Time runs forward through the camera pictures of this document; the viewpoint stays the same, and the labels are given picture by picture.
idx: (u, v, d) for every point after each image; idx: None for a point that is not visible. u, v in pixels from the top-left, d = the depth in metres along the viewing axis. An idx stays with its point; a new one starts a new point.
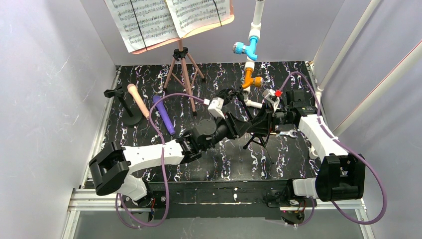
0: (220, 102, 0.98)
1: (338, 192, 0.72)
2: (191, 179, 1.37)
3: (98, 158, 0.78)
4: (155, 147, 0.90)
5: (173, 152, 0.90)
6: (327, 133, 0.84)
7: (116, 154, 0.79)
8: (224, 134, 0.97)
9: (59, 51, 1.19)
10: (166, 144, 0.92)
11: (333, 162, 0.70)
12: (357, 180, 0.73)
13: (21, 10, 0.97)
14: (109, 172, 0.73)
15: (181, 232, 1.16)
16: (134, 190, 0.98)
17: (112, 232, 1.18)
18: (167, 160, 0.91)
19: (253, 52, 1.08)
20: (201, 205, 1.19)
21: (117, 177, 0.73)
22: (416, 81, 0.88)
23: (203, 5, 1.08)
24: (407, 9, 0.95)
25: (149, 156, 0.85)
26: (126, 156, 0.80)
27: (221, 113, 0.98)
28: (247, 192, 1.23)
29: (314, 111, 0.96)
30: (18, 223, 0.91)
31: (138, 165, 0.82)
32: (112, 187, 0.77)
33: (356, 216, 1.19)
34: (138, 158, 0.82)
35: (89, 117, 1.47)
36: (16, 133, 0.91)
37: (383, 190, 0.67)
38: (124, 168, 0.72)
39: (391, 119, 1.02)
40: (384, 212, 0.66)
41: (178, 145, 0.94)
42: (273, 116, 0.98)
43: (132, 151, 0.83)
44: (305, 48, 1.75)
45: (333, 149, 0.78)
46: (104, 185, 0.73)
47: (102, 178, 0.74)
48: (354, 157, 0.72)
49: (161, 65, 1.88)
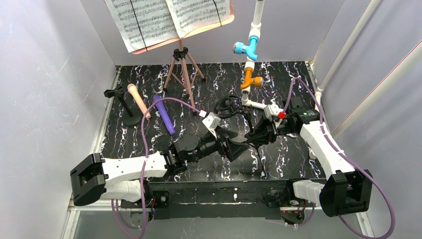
0: (215, 120, 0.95)
1: (344, 207, 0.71)
2: (191, 179, 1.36)
3: (78, 169, 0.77)
4: (136, 160, 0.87)
5: (156, 166, 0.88)
6: (333, 145, 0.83)
7: (95, 166, 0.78)
8: (212, 149, 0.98)
9: (59, 51, 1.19)
10: (150, 156, 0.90)
11: (340, 180, 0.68)
12: (363, 195, 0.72)
13: (22, 9, 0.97)
14: (88, 183, 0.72)
15: (181, 232, 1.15)
16: (127, 194, 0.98)
17: (111, 233, 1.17)
18: (150, 172, 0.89)
19: (253, 52, 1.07)
20: (201, 205, 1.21)
21: (93, 190, 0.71)
22: (416, 80, 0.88)
23: (203, 5, 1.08)
24: (407, 9, 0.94)
25: (128, 170, 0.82)
26: (105, 169, 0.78)
27: (214, 132, 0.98)
28: (247, 192, 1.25)
29: (316, 117, 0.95)
30: (18, 224, 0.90)
31: (117, 178, 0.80)
32: (88, 201, 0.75)
33: (356, 215, 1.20)
34: (117, 172, 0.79)
35: (89, 117, 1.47)
36: (17, 133, 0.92)
37: (389, 207, 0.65)
38: (100, 181, 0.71)
39: (391, 119, 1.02)
40: (392, 228, 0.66)
41: (161, 158, 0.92)
42: (274, 133, 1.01)
43: (111, 164, 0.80)
44: (305, 47, 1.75)
45: (340, 165, 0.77)
46: (80, 197, 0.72)
47: (79, 189, 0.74)
48: (360, 174, 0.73)
49: (161, 65, 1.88)
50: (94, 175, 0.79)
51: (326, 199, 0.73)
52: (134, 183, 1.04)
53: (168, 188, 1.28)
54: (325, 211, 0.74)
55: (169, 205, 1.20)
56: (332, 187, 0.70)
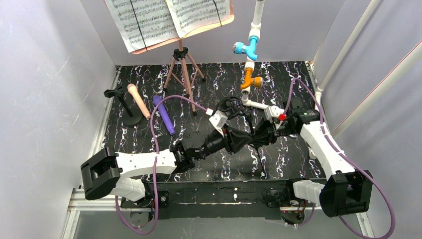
0: (222, 119, 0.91)
1: (345, 207, 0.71)
2: (191, 179, 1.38)
3: (91, 162, 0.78)
4: (148, 156, 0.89)
5: (166, 162, 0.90)
6: (333, 146, 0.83)
7: (108, 159, 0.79)
8: (218, 146, 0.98)
9: (59, 51, 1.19)
10: (160, 153, 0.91)
11: (340, 180, 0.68)
12: (363, 195, 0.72)
13: (22, 9, 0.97)
14: (102, 176, 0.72)
15: (181, 232, 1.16)
16: (130, 192, 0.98)
17: (111, 233, 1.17)
18: (159, 168, 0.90)
19: (253, 52, 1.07)
20: (201, 205, 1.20)
21: (107, 183, 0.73)
22: (416, 80, 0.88)
23: (203, 5, 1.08)
24: (407, 9, 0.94)
25: (141, 165, 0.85)
26: (118, 163, 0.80)
27: (221, 130, 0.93)
28: (247, 192, 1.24)
29: (316, 117, 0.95)
30: (18, 224, 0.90)
31: (129, 172, 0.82)
32: (99, 194, 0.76)
33: (356, 215, 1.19)
34: (130, 165, 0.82)
35: (89, 117, 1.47)
36: (17, 133, 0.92)
37: (390, 208, 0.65)
38: (114, 175, 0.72)
39: (391, 119, 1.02)
40: (393, 229, 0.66)
41: (171, 154, 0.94)
42: (275, 135, 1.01)
43: (125, 158, 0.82)
44: (305, 48, 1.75)
45: (340, 166, 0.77)
46: (92, 190, 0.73)
47: (92, 182, 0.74)
48: (361, 174, 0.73)
49: (161, 65, 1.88)
50: (105, 169, 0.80)
51: (326, 199, 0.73)
52: (137, 181, 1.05)
53: (168, 188, 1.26)
54: (325, 211, 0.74)
55: (169, 205, 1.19)
56: (332, 187, 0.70)
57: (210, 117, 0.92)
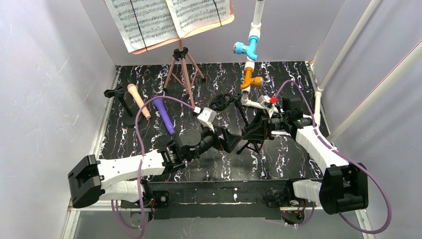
0: (212, 114, 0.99)
1: (344, 203, 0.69)
2: (191, 179, 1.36)
3: (75, 172, 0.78)
4: (132, 159, 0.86)
5: (153, 164, 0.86)
6: (326, 144, 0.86)
7: (91, 168, 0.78)
8: (210, 144, 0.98)
9: (58, 51, 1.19)
10: (146, 155, 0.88)
11: (336, 173, 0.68)
12: (361, 190, 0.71)
13: (22, 9, 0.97)
14: (85, 185, 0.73)
15: (181, 232, 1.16)
16: (127, 194, 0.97)
17: (111, 233, 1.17)
18: (148, 171, 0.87)
19: (253, 52, 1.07)
20: (201, 205, 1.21)
21: (90, 193, 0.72)
22: (416, 80, 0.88)
23: (203, 5, 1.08)
24: (407, 9, 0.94)
25: (125, 170, 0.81)
26: (100, 170, 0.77)
27: (211, 125, 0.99)
28: (247, 192, 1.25)
29: (309, 122, 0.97)
30: (18, 224, 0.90)
31: (113, 178, 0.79)
32: (86, 202, 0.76)
33: (356, 215, 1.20)
34: (113, 172, 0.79)
35: (89, 117, 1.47)
36: (16, 133, 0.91)
37: (387, 198, 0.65)
38: (96, 183, 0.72)
39: (391, 118, 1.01)
40: (389, 223, 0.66)
41: (159, 155, 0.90)
42: (269, 122, 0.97)
43: (107, 164, 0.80)
44: (305, 47, 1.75)
45: (333, 160, 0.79)
46: (77, 200, 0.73)
47: (76, 192, 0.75)
48: (355, 168, 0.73)
49: (161, 65, 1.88)
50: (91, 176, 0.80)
51: (325, 196, 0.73)
52: (133, 183, 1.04)
53: (168, 188, 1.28)
54: (326, 208, 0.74)
55: (169, 204, 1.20)
56: (328, 180, 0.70)
57: (199, 115, 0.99)
